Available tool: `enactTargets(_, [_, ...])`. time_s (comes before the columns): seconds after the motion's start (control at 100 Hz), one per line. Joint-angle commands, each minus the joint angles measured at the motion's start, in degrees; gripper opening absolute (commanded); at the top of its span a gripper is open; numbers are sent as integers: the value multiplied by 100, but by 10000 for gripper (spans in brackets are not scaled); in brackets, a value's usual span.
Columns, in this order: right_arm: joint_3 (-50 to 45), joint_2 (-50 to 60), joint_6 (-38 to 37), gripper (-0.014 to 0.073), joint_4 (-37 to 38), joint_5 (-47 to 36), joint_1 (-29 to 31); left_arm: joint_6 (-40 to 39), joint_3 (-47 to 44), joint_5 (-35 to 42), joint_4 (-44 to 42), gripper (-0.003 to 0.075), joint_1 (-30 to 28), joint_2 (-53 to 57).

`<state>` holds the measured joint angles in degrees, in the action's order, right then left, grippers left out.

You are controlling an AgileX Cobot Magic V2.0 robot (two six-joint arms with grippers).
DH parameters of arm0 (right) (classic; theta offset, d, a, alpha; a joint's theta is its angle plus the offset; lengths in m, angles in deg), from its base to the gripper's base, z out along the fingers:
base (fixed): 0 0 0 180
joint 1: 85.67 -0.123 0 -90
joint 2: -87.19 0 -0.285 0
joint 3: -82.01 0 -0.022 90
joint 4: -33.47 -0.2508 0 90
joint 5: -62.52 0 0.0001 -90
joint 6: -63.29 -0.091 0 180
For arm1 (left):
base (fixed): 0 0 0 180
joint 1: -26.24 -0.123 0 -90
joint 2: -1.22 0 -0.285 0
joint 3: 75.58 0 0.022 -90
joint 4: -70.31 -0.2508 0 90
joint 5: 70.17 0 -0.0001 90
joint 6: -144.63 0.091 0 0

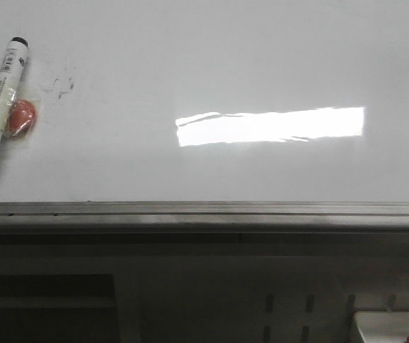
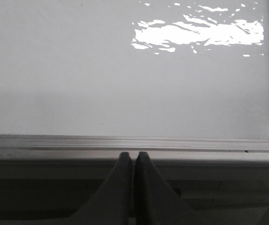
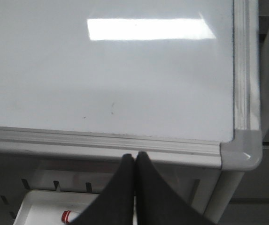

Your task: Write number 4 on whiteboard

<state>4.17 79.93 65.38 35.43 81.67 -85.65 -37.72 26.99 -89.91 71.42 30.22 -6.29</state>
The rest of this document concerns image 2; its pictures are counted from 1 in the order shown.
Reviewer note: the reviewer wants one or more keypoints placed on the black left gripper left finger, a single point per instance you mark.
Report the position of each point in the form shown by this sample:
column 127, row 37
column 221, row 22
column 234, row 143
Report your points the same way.
column 110, row 204

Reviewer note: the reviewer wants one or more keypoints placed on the aluminium whiteboard frame rail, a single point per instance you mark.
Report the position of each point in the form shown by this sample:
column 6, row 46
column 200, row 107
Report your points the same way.
column 170, row 150

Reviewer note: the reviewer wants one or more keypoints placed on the white whiteboard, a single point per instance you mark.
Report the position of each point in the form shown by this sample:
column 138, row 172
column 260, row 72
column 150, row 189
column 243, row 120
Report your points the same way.
column 161, row 68

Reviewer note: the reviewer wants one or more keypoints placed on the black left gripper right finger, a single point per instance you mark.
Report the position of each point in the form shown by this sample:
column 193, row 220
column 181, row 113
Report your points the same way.
column 156, row 203

